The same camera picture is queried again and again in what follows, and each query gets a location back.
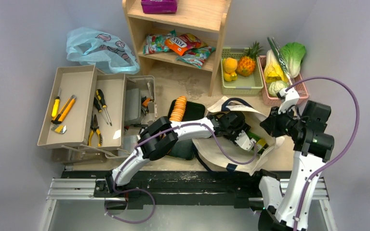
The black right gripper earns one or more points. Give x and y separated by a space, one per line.
268 123

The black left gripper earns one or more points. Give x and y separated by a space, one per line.
240 127

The green bottle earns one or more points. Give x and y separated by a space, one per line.
261 144

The beige canvas tote bag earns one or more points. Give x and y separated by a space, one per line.
226 154

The green round cabbage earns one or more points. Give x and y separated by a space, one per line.
275 87

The yellow white napa cabbage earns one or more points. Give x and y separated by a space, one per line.
273 71

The orange fruit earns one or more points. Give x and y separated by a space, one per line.
230 65

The pineapple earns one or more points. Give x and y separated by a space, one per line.
247 63

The green scallion bunch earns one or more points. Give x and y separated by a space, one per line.
282 62

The green lettuce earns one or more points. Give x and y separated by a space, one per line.
293 53

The orange snack packet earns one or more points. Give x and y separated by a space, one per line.
182 43

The purple snack bag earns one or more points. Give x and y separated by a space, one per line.
159 6

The light blue plastic grocery bag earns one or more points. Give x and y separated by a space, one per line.
107 52

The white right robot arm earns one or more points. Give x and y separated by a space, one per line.
289 211

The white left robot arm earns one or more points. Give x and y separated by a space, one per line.
159 138

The pink plastic basket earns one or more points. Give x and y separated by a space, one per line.
300 90

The green plastic basket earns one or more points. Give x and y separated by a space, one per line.
251 85

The black rectangular tray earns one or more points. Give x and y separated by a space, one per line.
185 150

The orange spiral bread loaf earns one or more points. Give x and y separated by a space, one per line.
179 108

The right candy bag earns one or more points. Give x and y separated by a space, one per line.
196 57

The candy bag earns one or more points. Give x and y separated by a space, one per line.
155 43
196 57

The orange hex key holder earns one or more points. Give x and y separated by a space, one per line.
145 101

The grey open toolbox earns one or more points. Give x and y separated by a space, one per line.
123 97

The left candy bag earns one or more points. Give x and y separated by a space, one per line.
155 43

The black yellow screwdriver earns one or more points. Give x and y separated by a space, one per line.
99 109
101 98

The beige toolbox tray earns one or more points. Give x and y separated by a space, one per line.
82 82

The yellow utility knife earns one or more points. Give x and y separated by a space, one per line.
59 118

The small yellow screwdriver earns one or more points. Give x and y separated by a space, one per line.
56 105

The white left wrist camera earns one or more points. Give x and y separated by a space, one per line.
244 142

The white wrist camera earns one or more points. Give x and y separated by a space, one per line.
244 142
289 98

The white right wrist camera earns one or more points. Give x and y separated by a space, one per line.
289 98

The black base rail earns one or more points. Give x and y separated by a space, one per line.
177 187

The yellow handled pliers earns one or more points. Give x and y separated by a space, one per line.
94 129

